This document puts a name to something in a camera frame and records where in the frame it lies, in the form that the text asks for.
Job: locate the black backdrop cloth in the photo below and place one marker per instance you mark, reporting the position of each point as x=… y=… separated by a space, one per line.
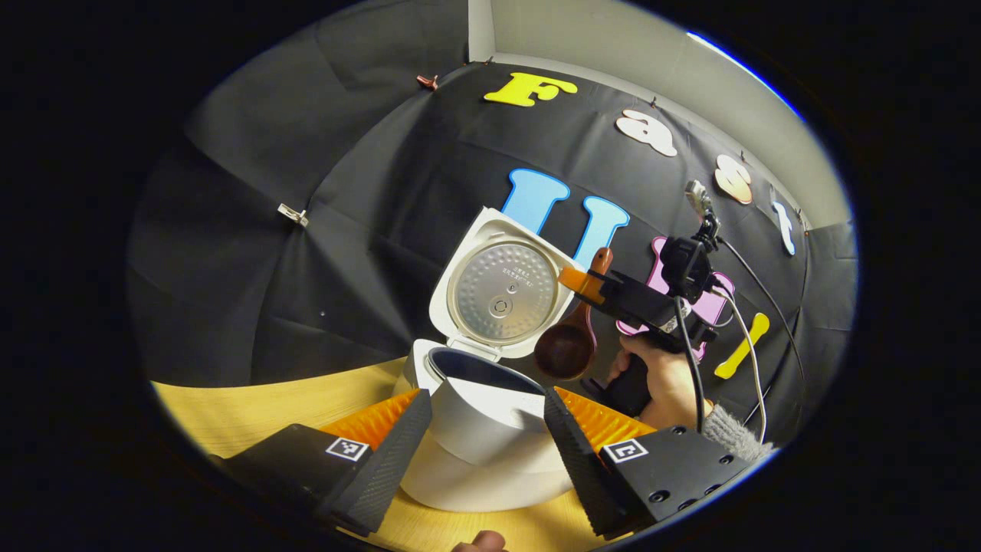
x=306 y=192

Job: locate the silver metal clip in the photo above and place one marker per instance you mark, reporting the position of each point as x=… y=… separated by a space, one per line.
x=293 y=215

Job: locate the brown wooden spoon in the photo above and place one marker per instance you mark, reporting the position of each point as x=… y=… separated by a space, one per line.
x=565 y=349

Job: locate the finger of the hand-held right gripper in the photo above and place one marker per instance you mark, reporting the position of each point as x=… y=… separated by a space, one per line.
x=579 y=280

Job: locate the copper coloured clip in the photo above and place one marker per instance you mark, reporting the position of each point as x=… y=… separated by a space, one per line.
x=428 y=81

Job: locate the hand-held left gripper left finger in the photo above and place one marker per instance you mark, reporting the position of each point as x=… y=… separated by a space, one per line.
x=391 y=452

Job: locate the white rice cooker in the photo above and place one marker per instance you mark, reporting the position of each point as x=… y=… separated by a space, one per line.
x=483 y=452

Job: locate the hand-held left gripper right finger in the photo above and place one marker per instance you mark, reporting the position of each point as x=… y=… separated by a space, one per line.
x=582 y=460

